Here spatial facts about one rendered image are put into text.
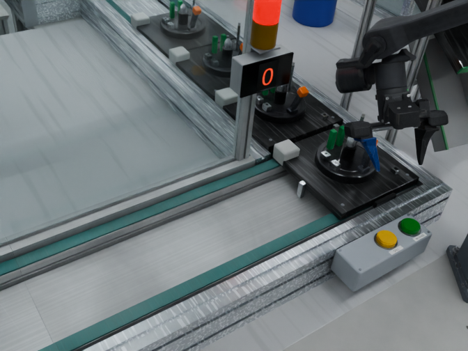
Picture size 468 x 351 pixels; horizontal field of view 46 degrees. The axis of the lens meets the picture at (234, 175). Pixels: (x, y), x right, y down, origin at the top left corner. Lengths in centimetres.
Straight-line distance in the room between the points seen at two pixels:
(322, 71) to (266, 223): 79
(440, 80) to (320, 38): 73
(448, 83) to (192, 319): 84
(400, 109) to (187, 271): 50
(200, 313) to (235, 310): 8
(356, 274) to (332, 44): 112
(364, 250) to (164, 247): 40
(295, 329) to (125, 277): 34
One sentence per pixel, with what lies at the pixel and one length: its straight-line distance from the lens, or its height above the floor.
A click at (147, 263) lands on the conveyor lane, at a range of 111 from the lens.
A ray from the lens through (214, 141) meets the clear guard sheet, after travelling 120.
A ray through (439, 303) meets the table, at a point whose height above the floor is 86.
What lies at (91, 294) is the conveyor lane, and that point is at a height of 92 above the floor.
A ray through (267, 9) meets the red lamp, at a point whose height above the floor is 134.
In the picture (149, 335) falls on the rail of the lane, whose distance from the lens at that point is 96.
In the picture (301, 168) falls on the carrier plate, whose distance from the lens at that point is 126.
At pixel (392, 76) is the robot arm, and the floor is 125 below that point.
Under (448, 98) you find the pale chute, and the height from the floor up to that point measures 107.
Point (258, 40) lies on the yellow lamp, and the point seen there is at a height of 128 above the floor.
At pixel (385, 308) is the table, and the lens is 118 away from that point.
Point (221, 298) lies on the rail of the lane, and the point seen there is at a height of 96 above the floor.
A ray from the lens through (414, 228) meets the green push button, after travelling 119.
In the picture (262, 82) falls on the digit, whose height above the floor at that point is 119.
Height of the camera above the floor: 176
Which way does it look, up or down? 41 degrees down
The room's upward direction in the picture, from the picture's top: 6 degrees clockwise
